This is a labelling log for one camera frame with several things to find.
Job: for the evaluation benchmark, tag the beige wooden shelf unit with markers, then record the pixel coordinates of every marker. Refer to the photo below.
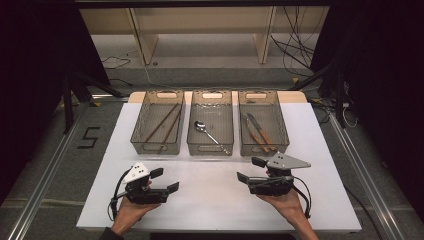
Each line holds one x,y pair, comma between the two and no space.
200,20

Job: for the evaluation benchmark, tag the metal spoon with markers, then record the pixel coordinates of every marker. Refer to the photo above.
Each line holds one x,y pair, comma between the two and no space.
200,126

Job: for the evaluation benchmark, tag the brown wooden chopstick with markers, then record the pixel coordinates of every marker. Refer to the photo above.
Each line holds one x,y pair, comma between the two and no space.
161,123
170,130

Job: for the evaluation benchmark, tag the white table cover sheet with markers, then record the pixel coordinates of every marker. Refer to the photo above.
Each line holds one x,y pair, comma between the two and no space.
206,206

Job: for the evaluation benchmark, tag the black tripod stand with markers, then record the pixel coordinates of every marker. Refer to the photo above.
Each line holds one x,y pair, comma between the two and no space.
80,90

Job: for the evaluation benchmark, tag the person's right hand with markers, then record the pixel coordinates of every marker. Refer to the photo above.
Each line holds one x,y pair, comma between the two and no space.
288,205

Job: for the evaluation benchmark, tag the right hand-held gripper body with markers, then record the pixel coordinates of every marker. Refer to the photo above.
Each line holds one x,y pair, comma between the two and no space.
273,185

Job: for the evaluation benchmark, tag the black curtain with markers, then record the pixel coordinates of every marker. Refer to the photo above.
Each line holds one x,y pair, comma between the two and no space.
383,83
33,83

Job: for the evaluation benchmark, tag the person's left hand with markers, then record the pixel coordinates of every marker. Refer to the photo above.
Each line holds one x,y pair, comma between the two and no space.
130,213

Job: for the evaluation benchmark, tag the clear grey plastic bin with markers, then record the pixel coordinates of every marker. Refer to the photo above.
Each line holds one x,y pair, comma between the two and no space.
216,113
160,126
273,120

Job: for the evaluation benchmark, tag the aluminium floor rail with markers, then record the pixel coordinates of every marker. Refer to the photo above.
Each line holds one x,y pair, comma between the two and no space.
366,180
43,186

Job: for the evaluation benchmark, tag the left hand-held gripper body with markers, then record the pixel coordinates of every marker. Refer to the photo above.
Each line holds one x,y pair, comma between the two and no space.
146,195

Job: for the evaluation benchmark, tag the black metal stand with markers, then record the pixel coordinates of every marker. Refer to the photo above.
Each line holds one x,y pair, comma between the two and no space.
336,86

